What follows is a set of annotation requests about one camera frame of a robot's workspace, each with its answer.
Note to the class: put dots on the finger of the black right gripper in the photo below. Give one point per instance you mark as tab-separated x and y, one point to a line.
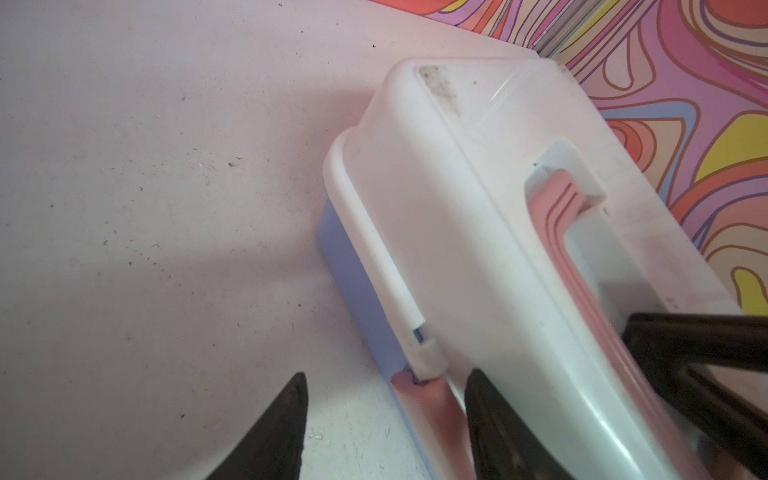
676	353

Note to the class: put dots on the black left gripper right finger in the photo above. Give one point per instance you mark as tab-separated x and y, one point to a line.
503	447

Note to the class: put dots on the white pink tool box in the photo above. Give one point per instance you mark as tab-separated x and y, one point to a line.
483	215

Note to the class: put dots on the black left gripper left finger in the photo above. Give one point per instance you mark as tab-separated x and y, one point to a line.
273	446

